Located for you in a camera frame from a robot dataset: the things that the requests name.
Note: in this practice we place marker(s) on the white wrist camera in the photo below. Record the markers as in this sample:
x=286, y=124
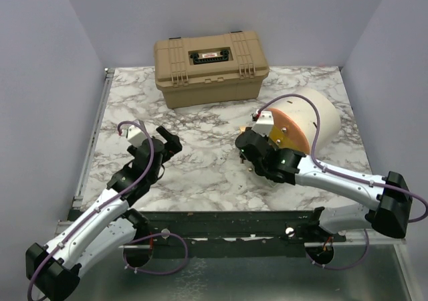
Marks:
x=263, y=122
x=135, y=136

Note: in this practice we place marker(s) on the tan plastic toolbox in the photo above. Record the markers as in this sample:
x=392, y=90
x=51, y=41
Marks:
x=191, y=71

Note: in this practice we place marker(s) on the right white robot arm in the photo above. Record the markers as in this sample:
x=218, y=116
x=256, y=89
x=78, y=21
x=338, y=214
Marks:
x=380, y=203

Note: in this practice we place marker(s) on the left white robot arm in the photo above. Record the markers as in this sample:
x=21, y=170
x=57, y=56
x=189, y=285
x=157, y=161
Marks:
x=57, y=267

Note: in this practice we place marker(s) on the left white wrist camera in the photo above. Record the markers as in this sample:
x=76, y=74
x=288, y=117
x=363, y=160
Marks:
x=135, y=136

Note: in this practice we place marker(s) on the white round makeup organizer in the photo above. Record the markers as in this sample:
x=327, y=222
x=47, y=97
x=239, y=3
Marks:
x=305, y=121

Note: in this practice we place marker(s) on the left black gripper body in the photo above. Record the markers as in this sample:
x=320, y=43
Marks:
x=171, y=148

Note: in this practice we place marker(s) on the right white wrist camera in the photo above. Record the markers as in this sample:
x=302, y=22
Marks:
x=263, y=122

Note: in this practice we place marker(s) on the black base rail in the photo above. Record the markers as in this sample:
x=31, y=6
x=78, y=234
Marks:
x=227, y=234

